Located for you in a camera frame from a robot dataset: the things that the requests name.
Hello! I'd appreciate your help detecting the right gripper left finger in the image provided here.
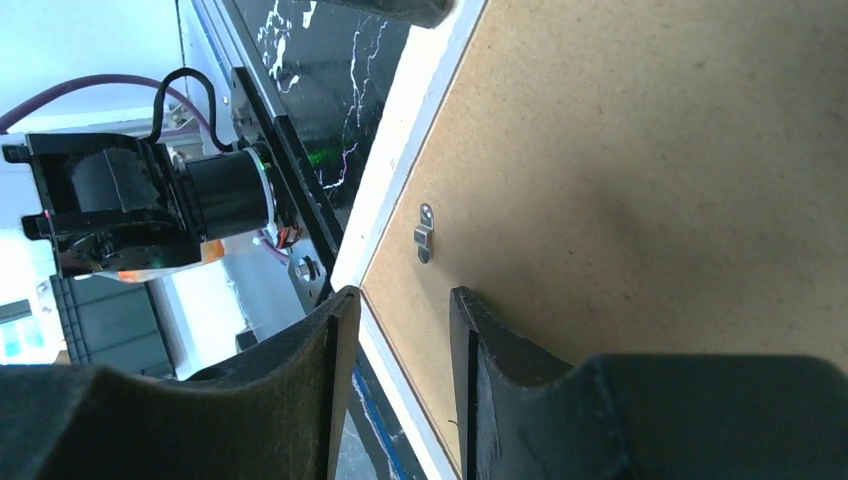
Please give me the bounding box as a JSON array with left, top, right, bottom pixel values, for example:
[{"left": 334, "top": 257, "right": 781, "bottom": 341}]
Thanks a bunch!
[{"left": 1, "top": 286, "right": 361, "bottom": 479}]

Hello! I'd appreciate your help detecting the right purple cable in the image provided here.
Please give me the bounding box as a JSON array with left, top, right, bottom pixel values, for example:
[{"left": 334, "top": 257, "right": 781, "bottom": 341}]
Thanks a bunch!
[{"left": 0, "top": 73, "right": 213, "bottom": 137}]

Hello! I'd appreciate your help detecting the black marble pattern mat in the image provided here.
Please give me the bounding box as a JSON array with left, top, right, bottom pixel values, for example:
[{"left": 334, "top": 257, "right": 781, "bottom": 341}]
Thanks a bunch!
[{"left": 236, "top": 0, "right": 410, "bottom": 226}]

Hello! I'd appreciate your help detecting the grey plastic storage crate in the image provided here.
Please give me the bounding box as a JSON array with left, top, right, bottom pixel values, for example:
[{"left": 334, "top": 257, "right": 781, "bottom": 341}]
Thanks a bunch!
[{"left": 50, "top": 276, "right": 175, "bottom": 379}]

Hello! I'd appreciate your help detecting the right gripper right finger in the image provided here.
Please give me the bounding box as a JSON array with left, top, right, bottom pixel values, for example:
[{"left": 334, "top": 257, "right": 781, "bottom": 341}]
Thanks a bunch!
[{"left": 449, "top": 286, "right": 847, "bottom": 479}]

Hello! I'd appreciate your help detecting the brown cardboard backing board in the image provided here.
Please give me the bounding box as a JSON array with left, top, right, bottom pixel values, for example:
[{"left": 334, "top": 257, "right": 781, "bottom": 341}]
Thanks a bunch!
[{"left": 363, "top": 1, "right": 847, "bottom": 474}]

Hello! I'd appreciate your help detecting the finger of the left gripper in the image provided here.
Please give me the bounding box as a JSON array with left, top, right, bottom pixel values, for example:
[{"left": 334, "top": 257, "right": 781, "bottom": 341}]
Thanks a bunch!
[{"left": 323, "top": 0, "right": 457, "bottom": 29}]

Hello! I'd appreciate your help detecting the white wooden picture frame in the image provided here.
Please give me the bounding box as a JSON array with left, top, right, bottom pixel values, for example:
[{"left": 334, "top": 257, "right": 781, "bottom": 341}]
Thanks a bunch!
[{"left": 331, "top": 1, "right": 485, "bottom": 479}]

